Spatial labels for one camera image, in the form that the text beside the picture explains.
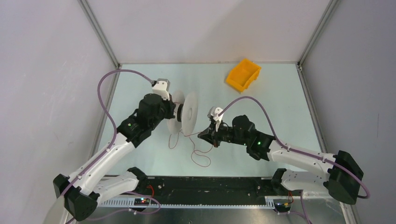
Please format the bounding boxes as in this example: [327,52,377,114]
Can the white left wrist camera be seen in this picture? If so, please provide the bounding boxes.
[152,79,170,101]

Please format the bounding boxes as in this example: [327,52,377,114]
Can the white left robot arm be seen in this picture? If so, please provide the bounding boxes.
[53,93,176,221]

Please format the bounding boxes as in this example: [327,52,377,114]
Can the aluminium frame post left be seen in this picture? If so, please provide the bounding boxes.
[78,0,120,69]

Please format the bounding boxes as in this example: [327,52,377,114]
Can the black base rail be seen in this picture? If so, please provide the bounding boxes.
[134,176,288,203]

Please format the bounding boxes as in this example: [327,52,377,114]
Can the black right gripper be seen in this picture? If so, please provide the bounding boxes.
[198,119,248,148]

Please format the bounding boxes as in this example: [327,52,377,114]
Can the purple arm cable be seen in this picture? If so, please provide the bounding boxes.
[218,96,371,199]
[58,69,156,224]

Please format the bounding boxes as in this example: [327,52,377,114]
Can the red thin wire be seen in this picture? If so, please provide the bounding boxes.
[168,129,215,168]

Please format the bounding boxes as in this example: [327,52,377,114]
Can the aluminium frame post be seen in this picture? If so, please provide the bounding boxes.
[78,0,120,69]
[297,0,341,70]

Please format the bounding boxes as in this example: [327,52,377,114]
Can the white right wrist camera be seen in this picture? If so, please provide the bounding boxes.
[207,106,223,132]

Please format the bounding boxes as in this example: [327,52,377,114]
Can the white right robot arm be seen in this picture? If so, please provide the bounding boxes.
[198,115,364,205]

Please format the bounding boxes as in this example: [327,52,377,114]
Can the slotted cable duct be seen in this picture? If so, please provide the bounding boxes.
[99,197,275,209]

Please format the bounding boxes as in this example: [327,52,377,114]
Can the white perforated cable spool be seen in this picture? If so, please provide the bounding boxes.
[167,90,198,136]

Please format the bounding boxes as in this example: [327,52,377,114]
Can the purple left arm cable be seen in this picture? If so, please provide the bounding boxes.
[58,69,156,224]

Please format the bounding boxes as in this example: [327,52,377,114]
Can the aluminium frame post right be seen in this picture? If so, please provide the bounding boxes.
[297,0,341,70]

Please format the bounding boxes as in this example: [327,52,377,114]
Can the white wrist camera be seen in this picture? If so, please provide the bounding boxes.
[152,79,170,101]
[207,106,223,132]

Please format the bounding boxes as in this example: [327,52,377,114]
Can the yellow plastic bin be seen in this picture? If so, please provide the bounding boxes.
[225,59,262,93]

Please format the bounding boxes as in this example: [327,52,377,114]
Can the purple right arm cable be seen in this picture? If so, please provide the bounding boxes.
[218,96,371,199]

